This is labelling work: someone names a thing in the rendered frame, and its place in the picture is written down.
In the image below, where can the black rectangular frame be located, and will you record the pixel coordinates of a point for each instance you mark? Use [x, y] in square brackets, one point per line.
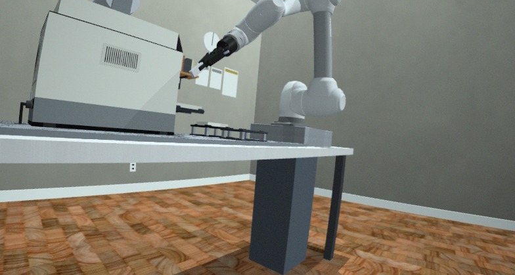
[207, 128]

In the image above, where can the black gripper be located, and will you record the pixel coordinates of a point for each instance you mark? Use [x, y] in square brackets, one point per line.
[226, 47]

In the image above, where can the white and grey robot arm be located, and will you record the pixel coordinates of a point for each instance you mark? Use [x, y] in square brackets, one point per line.
[322, 98]

